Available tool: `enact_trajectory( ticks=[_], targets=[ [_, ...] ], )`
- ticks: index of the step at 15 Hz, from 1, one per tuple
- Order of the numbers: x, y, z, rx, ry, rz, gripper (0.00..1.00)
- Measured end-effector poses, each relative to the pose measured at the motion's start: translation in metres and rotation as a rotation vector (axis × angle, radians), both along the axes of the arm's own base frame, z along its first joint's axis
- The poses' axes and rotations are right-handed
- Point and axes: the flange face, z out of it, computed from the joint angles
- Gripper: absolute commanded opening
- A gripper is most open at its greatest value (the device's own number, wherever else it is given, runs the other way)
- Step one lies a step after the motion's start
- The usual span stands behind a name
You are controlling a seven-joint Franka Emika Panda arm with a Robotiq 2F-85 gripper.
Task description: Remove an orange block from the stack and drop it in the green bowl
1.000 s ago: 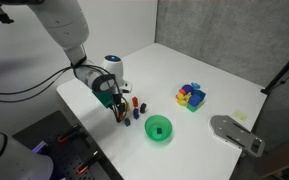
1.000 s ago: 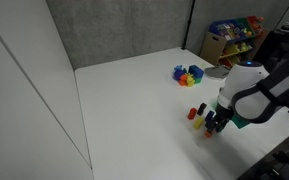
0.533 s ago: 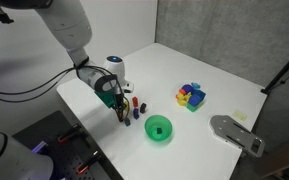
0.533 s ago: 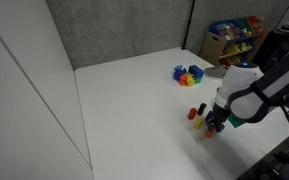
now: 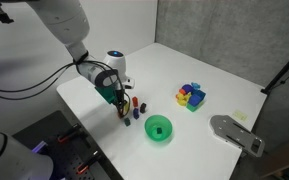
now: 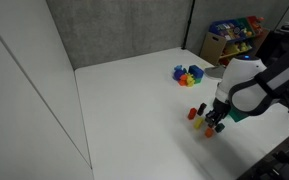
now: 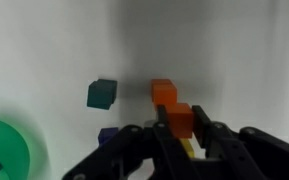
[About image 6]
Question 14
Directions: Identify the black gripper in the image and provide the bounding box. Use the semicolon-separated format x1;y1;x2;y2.
204;98;233;130

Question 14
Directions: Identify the dark green block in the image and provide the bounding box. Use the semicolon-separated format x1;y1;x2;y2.
215;122;226;134

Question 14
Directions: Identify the orange block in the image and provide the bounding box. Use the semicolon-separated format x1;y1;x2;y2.
204;127;215;139

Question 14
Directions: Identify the yellow block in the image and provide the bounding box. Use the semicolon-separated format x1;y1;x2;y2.
193;117;205;130

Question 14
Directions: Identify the black block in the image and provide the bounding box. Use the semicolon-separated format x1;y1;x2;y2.
197;102;208;117

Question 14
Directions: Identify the red block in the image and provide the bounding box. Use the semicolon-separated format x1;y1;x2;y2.
187;107;198;121

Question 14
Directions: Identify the yellow toy piece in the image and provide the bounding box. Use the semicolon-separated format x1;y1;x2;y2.
185;73;197;88

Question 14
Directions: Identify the orange toy piece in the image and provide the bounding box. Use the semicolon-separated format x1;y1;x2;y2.
178;74;189;87

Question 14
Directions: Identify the blue toy box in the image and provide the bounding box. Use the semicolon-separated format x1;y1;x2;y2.
188;64;205;80

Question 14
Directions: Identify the purple toy ball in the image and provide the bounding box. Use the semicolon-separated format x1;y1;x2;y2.
173;69;186;82

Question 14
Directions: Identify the cardboard box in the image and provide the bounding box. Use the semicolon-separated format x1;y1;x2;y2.
199;31;228;67

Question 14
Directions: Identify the toy bin shelf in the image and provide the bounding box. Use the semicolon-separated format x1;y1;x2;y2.
208;14;272;66

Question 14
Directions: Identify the blue storage bin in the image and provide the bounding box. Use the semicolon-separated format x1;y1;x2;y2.
209;20;242;42

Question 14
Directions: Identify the black stand pole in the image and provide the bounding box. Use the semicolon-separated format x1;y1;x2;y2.
181;0;196;51

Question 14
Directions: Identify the green storage bin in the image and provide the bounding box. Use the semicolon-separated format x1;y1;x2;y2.
235;18;253;37

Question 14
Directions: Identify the red storage bin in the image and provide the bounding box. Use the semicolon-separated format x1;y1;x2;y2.
246;15;266;33

